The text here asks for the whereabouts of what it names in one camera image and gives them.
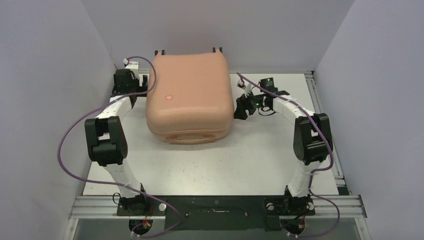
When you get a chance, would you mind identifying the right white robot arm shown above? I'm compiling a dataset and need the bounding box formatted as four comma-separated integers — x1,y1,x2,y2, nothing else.
234,76,333,216

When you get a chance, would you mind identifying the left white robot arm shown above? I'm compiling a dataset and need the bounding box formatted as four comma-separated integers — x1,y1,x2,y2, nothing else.
84,68,149,215

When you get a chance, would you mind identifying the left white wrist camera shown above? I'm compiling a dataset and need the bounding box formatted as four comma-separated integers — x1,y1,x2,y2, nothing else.
123,58,139,71

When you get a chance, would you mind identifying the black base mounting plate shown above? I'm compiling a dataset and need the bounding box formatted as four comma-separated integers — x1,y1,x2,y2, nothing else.
116,195,316,231

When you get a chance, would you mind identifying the aluminium frame rail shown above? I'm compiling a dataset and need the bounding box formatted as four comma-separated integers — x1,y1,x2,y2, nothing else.
62,69,372,240

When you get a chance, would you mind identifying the purple cable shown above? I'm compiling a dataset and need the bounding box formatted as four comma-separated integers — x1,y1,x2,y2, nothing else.
235,72,341,239
57,55,183,239

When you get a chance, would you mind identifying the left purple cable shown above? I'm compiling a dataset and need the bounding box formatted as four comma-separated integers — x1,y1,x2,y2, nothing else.
57,55,183,239

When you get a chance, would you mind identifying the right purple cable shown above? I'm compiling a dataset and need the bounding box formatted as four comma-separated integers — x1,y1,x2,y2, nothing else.
235,72,341,239

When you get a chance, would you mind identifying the pink suitcase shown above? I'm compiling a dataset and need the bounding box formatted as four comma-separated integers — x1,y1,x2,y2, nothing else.
145,51,235,145

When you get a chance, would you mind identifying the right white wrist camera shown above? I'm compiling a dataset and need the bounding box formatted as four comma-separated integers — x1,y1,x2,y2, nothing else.
236,79,252,97

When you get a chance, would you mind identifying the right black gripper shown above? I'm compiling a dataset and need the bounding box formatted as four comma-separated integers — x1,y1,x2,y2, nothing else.
232,88,265,120

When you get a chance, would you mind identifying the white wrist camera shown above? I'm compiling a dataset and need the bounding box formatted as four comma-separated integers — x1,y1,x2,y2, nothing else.
123,58,139,71
236,79,252,97

